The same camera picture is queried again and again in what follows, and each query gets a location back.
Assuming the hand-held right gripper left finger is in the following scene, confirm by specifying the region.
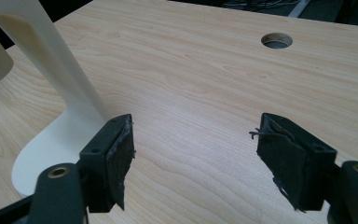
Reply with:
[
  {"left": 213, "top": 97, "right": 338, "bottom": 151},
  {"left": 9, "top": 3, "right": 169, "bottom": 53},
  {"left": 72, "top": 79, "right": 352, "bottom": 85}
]
[{"left": 78, "top": 113, "right": 136, "bottom": 214}]

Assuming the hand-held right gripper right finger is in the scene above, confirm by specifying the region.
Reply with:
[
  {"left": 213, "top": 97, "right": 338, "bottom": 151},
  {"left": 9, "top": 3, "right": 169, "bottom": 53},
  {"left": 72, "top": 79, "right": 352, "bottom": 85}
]
[{"left": 249, "top": 112, "right": 338, "bottom": 213}]

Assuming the white curved stand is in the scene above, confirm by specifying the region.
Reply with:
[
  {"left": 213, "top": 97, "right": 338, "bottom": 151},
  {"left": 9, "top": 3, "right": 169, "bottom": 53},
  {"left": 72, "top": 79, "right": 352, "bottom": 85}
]
[{"left": 0, "top": 0, "right": 113, "bottom": 198}]

